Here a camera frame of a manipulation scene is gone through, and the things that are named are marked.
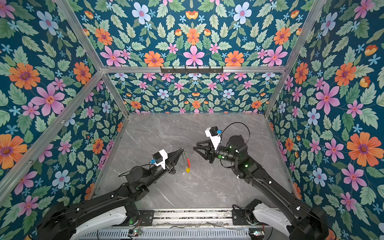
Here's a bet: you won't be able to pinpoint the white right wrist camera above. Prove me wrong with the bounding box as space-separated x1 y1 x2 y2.
205 126 222 150

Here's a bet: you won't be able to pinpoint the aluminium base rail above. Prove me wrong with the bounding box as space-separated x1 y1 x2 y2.
67 207 316 229

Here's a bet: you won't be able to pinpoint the silver keyring with red grip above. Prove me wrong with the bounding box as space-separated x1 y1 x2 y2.
182 151 191 169

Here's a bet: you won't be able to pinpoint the white vented cable duct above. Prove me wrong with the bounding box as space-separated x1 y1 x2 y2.
79 228 251 240

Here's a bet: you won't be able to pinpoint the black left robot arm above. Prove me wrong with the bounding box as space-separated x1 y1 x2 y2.
36 148 184 240

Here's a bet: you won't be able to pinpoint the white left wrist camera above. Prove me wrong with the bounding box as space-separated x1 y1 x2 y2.
151 149 168 170

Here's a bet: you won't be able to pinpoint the aluminium frame bars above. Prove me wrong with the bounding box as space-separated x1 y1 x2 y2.
1 1 323 210

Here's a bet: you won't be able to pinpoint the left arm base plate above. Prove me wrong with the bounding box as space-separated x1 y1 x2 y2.
114 210 155 227

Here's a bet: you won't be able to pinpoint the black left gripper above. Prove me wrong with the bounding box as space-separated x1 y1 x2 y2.
143 147 183 189

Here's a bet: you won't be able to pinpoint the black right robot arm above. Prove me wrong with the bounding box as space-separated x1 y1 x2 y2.
193 136 329 240

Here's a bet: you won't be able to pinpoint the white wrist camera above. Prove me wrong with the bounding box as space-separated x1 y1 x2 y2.
205 126 222 150
151 149 168 170

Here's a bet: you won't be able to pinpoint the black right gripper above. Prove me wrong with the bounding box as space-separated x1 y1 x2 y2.
194 140 240 166

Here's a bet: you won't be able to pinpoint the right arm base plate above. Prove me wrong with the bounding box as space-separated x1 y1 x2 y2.
232 209 265 226

